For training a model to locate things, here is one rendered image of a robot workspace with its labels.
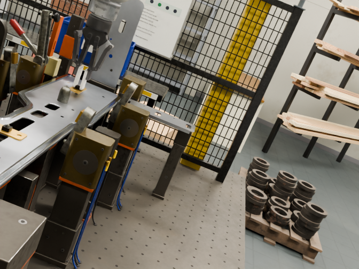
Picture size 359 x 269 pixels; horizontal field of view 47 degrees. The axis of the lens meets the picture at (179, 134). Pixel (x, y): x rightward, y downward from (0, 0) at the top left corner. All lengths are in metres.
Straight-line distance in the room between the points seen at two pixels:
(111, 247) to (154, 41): 0.97
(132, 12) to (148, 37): 0.30
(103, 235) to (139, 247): 0.11
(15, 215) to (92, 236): 0.62
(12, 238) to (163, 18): 1.40
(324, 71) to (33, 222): 7.05
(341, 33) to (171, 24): 5.84
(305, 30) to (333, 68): 0.79
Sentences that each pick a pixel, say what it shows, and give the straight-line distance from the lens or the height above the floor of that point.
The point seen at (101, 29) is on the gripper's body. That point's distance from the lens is 1.32.
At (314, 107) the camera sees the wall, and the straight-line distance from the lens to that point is 7.57.
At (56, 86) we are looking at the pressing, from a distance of 1.41.
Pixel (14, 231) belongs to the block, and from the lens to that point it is 0.62.
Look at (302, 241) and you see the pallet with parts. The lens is 3.35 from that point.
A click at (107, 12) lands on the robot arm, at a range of 1.31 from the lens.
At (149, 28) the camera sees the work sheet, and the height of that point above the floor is 1.24.
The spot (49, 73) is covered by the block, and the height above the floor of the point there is 1.01.
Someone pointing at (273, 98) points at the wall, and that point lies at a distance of 7.47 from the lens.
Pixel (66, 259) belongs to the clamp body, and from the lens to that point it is 1.10.
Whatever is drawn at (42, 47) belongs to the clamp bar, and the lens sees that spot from 1.40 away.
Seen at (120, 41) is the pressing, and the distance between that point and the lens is 1.61.
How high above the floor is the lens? 1.39
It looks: 17 degrees down
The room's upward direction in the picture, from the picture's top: 23 degrees clockwise
